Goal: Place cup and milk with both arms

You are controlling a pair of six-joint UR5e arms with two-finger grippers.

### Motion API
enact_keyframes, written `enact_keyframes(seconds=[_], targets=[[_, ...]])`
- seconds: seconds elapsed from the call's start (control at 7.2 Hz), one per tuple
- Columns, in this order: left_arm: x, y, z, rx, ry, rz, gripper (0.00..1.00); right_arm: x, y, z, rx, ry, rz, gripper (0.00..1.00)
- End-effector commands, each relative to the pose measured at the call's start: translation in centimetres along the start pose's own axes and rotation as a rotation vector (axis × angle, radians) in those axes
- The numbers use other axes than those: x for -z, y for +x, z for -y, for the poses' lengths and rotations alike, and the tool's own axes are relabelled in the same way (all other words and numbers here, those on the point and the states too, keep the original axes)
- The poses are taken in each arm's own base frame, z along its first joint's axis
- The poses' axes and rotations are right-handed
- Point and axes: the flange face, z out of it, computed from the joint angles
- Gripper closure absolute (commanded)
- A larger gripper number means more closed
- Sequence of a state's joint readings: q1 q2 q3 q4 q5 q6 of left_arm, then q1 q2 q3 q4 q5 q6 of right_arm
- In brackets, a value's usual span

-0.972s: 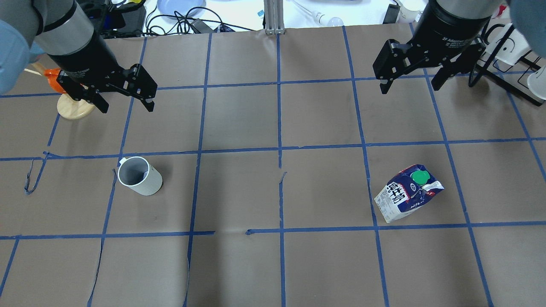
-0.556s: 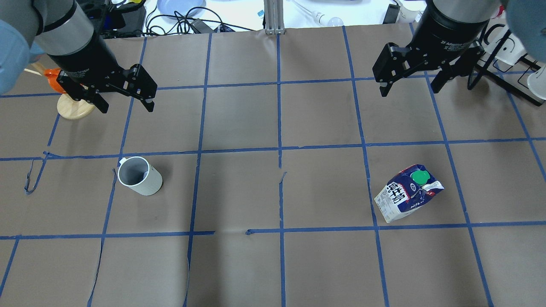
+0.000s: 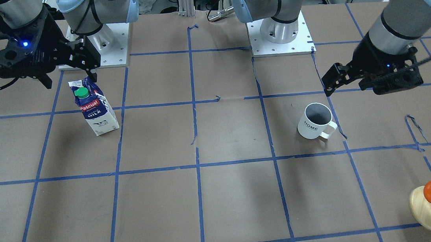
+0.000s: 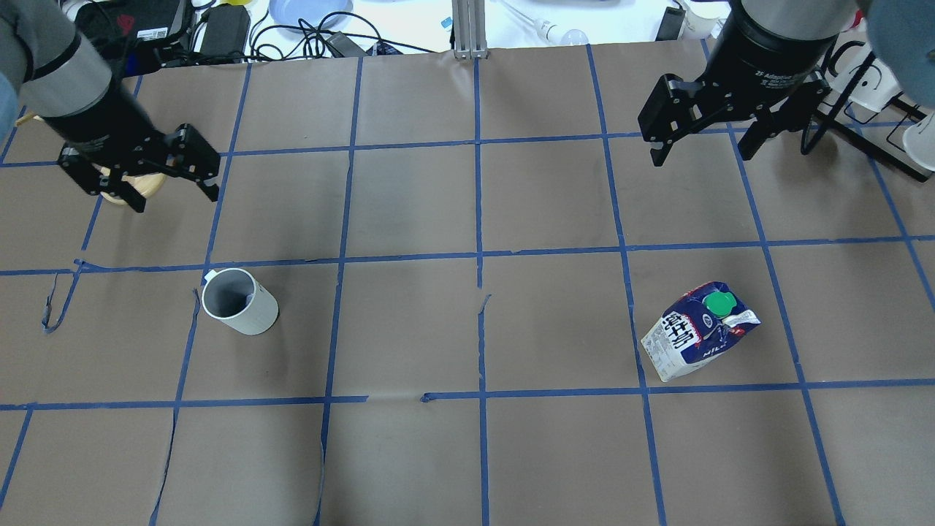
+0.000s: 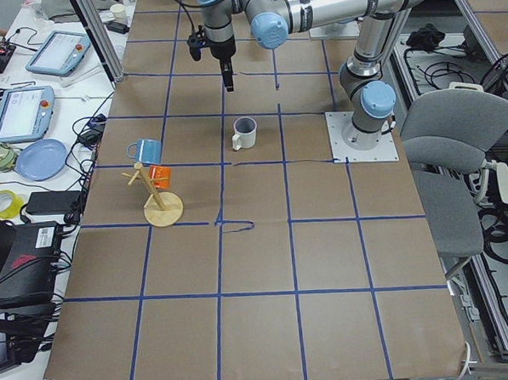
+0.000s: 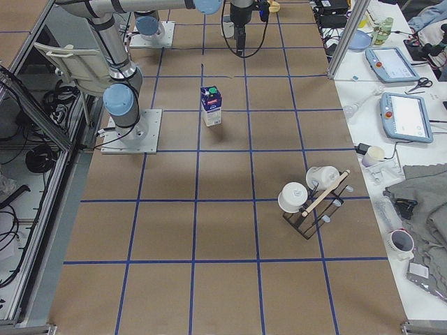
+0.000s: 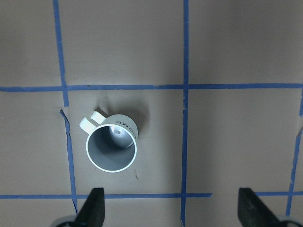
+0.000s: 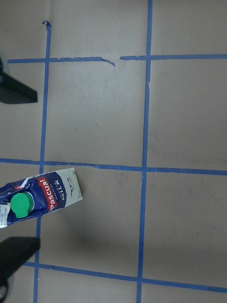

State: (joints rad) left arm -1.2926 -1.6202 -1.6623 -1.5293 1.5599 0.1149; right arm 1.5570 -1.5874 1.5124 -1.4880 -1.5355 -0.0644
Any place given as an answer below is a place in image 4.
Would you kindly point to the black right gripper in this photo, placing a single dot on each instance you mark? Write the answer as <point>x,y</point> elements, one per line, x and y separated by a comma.
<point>767,62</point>

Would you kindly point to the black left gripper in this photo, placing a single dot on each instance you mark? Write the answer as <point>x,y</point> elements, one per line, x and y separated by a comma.
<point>98,123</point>

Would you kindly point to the white mug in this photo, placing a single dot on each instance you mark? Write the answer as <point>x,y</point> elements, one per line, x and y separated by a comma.
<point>918,142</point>
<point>234,297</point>
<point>874,89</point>

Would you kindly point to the blue milk carton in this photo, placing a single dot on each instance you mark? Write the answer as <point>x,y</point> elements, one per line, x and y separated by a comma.
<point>697,328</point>

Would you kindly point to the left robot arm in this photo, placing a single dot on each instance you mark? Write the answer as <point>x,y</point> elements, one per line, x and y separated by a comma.
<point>51,68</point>

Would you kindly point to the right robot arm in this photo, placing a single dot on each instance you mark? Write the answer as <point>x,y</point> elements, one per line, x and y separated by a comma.
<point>900,33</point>

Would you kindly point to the wooden mug tree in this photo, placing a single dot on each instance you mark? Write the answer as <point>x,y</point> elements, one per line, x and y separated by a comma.
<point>146,185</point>

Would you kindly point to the black computer box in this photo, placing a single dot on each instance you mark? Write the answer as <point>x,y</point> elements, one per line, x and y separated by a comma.
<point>131,29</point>

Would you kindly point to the black power adapter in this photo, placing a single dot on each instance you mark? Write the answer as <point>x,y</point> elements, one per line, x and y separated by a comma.
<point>223,38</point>

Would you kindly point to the blue plate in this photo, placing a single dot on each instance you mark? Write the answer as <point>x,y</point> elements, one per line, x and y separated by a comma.
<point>287,14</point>

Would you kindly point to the black wire mug rack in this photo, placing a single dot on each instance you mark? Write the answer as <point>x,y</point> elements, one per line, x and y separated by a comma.
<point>870,111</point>

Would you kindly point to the aluminium frame post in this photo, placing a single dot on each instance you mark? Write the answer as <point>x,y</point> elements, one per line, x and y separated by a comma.
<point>468,37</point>

